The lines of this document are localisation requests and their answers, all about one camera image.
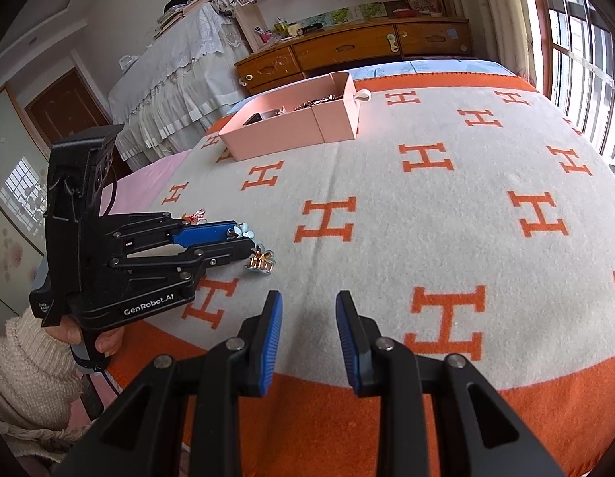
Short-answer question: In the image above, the pile of books on cloth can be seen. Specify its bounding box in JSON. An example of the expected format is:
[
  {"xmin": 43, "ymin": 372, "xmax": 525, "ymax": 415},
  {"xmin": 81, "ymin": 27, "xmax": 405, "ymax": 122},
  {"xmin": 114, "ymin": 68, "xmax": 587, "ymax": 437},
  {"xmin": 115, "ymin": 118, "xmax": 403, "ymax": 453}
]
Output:
[{"xmin": 156, "ymin": 0, "xmax": 220, "ymax": 37}]

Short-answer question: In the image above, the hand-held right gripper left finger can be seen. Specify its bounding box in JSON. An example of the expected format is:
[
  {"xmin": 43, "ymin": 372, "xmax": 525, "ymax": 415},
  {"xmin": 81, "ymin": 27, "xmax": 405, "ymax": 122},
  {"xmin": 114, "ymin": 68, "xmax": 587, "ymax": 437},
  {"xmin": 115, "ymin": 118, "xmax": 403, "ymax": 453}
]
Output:
[{"xmin": 54, "ymin": 289, "xmax": 284, "ymax": 477}]

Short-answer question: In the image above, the person's left forearm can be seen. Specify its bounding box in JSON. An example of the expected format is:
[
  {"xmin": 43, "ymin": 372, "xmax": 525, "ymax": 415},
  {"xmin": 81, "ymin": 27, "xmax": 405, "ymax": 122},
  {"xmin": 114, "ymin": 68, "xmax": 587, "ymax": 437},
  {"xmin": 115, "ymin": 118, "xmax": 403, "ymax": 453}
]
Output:
[{"xmin": 0, "ymin": 305, "xmax": 87, "ymax": 458}]

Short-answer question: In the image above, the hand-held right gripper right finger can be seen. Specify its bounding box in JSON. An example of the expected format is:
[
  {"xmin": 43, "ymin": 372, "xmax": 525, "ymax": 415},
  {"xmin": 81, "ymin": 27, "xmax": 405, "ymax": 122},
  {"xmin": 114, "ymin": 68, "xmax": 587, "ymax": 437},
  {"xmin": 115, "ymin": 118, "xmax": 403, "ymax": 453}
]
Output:
[{"xmin": 336, "ymin": 289, "xmax": 567, "ymax": 477}]

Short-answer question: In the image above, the pink jewelry box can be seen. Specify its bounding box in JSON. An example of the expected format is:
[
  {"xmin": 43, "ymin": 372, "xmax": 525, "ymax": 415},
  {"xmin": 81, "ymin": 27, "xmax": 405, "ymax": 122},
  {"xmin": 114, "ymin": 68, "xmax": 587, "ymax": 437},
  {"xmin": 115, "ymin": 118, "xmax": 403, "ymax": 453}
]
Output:
[{"xmin": 219, "ymin": 70, "xmax": 372, "ymax": 161}]

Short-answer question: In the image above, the brown wooden door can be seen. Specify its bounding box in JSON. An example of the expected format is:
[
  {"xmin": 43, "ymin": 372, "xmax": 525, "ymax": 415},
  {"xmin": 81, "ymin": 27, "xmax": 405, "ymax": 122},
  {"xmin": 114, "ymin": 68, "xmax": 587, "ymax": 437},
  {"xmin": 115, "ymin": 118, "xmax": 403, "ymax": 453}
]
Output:
[{"xmin": 24, "ymin": 67, "xmax": 113, "ymax": 161}]

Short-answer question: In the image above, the gold and blue claw clip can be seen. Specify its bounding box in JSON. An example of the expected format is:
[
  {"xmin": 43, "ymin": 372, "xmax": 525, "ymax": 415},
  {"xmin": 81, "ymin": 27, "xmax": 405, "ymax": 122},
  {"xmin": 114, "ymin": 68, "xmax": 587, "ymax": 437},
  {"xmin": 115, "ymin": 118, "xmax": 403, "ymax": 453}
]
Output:
[{"xmin": 244, "ymin": 244, "xmax": 275, "ymax": 277}]

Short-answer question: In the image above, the orange and white blanket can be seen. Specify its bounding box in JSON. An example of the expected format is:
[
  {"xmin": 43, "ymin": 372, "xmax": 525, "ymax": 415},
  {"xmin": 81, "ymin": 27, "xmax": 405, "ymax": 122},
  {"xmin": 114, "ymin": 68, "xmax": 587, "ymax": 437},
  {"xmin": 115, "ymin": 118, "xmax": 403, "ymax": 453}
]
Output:
[{"xmin": 106, "ymin": 67, "xmax": 615, "ymax": 477}]

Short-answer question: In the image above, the beige curtain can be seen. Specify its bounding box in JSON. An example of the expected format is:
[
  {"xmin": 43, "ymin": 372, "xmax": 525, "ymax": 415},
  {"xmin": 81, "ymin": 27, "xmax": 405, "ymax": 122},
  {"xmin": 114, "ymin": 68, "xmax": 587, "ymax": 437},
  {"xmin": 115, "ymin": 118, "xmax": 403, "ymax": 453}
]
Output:
[{"xmin": 437, "ymin": 0, "xmax": 543, "ymax": 91}]

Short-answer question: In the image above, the window with metal grille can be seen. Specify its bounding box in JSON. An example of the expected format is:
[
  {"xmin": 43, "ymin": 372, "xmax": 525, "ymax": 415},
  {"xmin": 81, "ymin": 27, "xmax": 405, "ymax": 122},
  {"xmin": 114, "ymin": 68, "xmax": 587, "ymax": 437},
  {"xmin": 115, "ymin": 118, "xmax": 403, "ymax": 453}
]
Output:
[{"xmin": 531, "ymin": 0, "xmax": 615, "ymax": 180}]

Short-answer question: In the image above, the green printed poster strip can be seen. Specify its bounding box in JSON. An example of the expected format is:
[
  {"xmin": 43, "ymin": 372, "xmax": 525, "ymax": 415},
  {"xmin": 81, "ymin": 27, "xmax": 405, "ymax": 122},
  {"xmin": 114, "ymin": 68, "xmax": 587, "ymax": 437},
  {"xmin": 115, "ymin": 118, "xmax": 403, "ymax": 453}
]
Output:
[{"xmin": 288, "ymin": 2, "xmax": 389, "ymax": 29}]

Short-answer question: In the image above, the wooden desk with drawers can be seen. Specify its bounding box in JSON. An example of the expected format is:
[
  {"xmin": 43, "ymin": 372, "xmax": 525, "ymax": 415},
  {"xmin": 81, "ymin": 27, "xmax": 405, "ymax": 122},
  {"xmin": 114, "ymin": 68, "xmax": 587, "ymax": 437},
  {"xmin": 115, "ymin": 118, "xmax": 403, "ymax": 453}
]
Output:
[{"xmin": 234, "ymin": 16, "xmax": 472, "ymax": 96}]

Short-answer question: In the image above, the dark beaded bracelet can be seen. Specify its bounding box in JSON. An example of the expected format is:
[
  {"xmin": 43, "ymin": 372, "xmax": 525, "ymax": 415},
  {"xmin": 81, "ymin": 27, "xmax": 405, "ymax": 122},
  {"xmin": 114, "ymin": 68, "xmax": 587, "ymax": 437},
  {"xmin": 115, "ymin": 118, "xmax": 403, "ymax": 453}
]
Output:
[{"xmin": 292, "ymin": 92, "xmax": 346, "ymax": 111}]

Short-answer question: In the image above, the person's left hand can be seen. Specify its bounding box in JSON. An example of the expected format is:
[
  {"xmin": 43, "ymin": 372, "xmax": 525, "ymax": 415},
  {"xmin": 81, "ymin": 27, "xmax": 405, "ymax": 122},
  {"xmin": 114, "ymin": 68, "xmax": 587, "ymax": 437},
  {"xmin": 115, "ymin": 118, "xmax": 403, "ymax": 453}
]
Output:
[{"xmin": 43, "ymin": 318, "xmax": 125, "ymax": 359}]

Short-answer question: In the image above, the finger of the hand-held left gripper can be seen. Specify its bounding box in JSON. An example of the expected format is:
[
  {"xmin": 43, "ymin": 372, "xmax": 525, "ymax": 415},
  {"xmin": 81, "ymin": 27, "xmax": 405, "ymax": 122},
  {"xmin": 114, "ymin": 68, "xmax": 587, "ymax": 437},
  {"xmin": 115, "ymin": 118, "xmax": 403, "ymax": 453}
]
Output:
[
  {"xmin": 107, "ymin": 237, "xmax": 255, "ymax": 285},
  {"xmin": 107, "ymin": 211, "xmax": 243, "ymax": 249}
]

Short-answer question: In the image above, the frosted sliding door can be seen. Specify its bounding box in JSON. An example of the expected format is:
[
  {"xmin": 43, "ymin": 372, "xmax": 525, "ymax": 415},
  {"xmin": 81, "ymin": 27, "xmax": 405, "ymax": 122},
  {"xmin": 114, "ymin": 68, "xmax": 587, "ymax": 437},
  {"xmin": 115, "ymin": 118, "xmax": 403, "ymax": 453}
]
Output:
[{"xmin": 0, "ymin": 84, "xmax": 56, "ymax": 304}]

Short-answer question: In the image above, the white lace cover cloth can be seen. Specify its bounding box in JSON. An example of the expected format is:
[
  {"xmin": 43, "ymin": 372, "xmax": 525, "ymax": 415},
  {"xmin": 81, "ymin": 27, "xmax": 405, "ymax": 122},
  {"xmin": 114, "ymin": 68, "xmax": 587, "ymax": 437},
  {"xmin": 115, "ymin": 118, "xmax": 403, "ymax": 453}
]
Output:
[{"xmin": 107, "ymin": 0, "xmax": 255, "ymax": 170}]

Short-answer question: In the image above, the pink bedsheet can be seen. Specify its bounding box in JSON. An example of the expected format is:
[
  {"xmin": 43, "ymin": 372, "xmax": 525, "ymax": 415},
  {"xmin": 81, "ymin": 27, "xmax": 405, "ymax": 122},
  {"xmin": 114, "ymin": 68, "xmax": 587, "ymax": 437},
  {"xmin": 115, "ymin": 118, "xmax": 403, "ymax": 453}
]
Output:
[{"xmin": 101, "ymin": 150, "xmax": 195, "ymax": 220}]

